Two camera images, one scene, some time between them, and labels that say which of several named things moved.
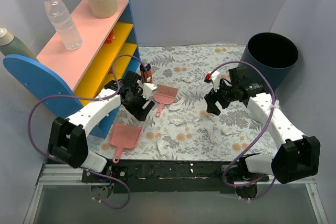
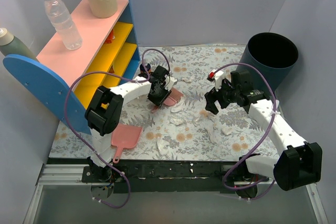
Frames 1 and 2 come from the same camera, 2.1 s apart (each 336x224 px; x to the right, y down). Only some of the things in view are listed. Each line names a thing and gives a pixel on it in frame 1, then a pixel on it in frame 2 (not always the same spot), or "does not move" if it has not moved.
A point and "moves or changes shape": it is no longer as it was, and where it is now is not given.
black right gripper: x=216 y=98 does not move
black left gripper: x=139 y=104 → x=158 y=98
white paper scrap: x=227 y=130 does not move
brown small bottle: x=145 y=68 does not move
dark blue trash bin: x=274 y=53 does not move
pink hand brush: x=165 y=95 moves or changes shape
